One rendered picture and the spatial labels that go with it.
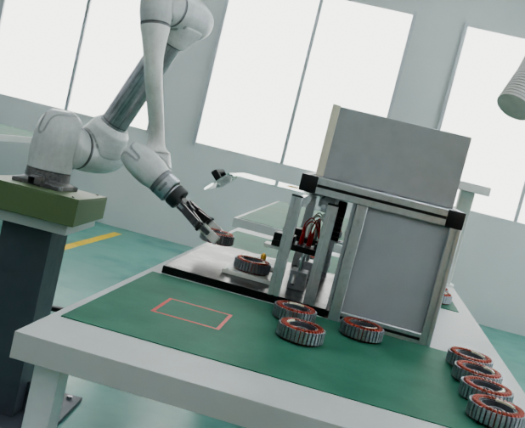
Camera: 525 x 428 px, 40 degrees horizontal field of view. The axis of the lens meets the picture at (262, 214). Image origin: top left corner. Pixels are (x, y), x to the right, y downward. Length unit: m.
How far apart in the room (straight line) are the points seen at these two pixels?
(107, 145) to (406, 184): 1.17
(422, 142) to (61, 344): 1.16
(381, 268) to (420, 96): 5.03
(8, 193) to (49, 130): 0.26
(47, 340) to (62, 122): 1.39
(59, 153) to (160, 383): 1.46
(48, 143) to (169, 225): 4.63
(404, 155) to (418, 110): 4.86
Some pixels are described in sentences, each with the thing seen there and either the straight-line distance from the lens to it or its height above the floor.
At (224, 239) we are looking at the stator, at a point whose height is 0.84.
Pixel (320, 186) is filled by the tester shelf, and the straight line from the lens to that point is 1.96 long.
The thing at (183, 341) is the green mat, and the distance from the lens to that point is 1.49.
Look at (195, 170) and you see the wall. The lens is 7.09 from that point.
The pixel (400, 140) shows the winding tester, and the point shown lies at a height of 1.26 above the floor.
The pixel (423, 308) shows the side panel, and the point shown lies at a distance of 2.01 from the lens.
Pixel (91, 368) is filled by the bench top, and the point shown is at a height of 0.72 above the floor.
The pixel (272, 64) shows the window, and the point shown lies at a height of 1.88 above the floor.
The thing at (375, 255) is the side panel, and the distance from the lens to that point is 1.98.
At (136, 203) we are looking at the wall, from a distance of 7.27.
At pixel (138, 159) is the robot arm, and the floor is 1.02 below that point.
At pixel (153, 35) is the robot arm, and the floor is 1.42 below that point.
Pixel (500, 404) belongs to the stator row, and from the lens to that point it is 1.57.
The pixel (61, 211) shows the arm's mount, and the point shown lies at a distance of 2.49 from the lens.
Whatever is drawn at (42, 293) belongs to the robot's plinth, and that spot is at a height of 0.47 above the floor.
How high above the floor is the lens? 1.18
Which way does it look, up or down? 6 degrees down
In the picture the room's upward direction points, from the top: 14 degrees clockwise
